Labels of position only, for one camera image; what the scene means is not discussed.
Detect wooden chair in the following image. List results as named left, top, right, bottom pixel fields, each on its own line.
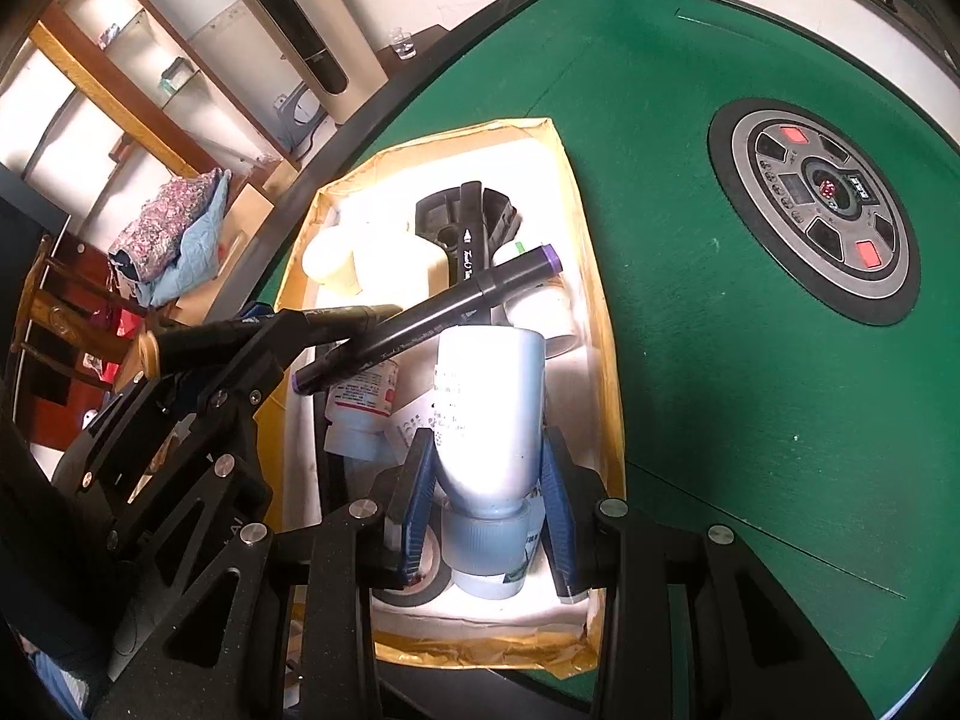
left=11, top=236, right=162, bottom=398

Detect round table control panel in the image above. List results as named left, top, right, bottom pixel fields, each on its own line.
left=709, top=97, right=922, bottom=327

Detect yellow taped white foam box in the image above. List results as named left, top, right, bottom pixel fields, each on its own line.
left=274, top=116, right=627, bottom=672

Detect small grey fan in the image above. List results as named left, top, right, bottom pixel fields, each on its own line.
left=274, top=82, right=338, bottom=155

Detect black marker pen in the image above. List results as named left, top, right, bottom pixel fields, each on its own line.
left=448, top=181, right=492, bottom=293

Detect large white printed bottle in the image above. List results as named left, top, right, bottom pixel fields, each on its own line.
left=433, top=325, right=548, bottom=571

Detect plain white bottle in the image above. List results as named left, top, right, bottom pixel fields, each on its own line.
left=351, top=219, right=453, bottom=295

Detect pile of folded clothes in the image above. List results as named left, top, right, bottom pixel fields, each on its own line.
left=109, top=169, right=233, bottom=308

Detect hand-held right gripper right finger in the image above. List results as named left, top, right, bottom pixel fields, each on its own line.
left=540, top=426, right=875, bottom=720

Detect tall black white air conditioner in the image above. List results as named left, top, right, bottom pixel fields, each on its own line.
left=206, top=0, right=391, bottom=125

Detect white bottle with red label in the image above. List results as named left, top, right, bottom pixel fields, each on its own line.
left=324, top=356, right=402, bottom=460

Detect purple-capped black marker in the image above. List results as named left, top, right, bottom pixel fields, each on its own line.
left=294, top=242, right=563, bottom=396

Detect black plastic part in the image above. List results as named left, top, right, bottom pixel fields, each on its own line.
left=415, top=184, right=520, bottom=271

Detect white bottle with green print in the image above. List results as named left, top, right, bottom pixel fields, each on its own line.
left=450, top=517, right=548, bottom=602

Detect black marker with yellow end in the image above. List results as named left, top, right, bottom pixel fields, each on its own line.
left=139, top=304, right=406, bottom=380

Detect person's leg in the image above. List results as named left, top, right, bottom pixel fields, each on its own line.
left=15, top=645, right=98, bottom=720

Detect white bottle with green dot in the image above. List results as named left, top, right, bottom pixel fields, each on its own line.
left=499, top=240, right=580, bottom=359

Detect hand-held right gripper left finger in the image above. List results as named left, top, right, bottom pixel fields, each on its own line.
left=105, top=427, right=437, bottom=720

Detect black tape roll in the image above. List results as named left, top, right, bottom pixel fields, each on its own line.
left=371, top=525, right=451, bottom=608

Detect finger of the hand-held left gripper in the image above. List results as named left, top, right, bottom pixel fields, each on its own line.
left=71, top=397, right=275, bottom=560
left=112, top=306, right=320, bottom=440

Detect cream white round jar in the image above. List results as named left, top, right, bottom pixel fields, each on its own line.
left=302, top=229, right=359, bottom=292

